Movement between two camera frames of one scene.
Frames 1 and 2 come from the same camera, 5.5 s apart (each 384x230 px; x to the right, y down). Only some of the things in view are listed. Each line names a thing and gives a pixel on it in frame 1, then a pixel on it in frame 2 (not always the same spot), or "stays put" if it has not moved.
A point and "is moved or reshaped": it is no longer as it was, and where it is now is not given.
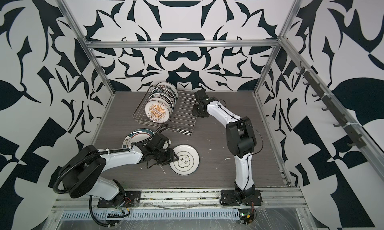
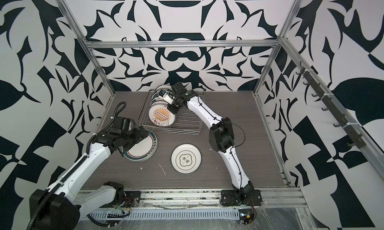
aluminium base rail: (88, 199) stays put
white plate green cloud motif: (188, 160) stays put
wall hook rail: (356, 139) stays put
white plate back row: (165, 97) -> (159, 102)
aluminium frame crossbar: (182, 42) stays put
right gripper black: (195, 113) -> (174, 111)
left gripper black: (171, 157) -> (135, 130)
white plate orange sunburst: (157, 111) is moved or reshaped
